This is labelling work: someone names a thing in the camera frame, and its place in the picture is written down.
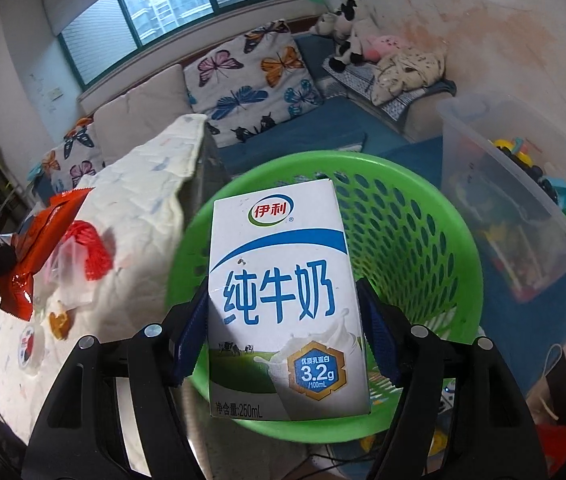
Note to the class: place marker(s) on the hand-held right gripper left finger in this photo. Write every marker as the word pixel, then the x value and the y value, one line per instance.
pixel 190 340

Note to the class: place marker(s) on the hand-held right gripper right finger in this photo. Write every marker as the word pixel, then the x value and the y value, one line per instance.
pixel 380 335

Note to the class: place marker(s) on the orange snack packet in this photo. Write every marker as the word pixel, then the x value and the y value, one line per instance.
pixel 48 220

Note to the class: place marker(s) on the green plastic basket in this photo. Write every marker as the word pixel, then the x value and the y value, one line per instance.
pixel 413 240

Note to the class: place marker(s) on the white blue milk carton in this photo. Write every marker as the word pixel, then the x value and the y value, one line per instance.
pixel 283 260

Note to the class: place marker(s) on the small orange snack wrapper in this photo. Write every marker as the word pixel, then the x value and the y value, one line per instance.
pixel 60 324

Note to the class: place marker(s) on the round white lidded cup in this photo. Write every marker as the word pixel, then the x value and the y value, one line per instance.
pixel 30 347

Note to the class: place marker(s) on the red and clear plastic wrapper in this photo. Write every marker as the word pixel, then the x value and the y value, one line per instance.
pixel 88 250

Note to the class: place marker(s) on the small butterfly print cushion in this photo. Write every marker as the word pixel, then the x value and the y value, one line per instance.
pixel 75 155

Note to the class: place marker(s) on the white quilted blanket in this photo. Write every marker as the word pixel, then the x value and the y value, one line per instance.
pixel 133 200

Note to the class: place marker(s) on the clear plastic storage bin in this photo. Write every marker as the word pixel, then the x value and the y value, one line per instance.
pixel 488 185

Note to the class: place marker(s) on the beige cushion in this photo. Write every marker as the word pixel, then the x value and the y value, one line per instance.
pixel 138 110

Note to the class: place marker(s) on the pile of colourful toys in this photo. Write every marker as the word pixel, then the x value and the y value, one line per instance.
pixel 513 160

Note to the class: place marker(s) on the blue sofa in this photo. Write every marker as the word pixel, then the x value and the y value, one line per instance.
pixel 313 125

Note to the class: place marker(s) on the grey checked blanket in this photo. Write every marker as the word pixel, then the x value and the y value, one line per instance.
pixel 428 92

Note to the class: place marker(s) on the large butterfly print cushion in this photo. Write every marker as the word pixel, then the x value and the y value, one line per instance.
pixel 243 85

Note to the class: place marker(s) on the beige patterned cloth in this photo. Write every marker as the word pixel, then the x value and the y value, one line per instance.
pixel 408 72

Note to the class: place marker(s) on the black white plush toy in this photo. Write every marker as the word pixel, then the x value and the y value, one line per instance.
pixel 345 55
pixel 345 12

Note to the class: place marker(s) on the pink plush toy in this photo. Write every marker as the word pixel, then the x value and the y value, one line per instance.
pixel 385 47

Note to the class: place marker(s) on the green framed window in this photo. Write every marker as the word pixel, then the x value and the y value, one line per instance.
pixel 163 10

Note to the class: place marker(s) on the white wall switch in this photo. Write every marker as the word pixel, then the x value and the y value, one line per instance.
pixel 56 94

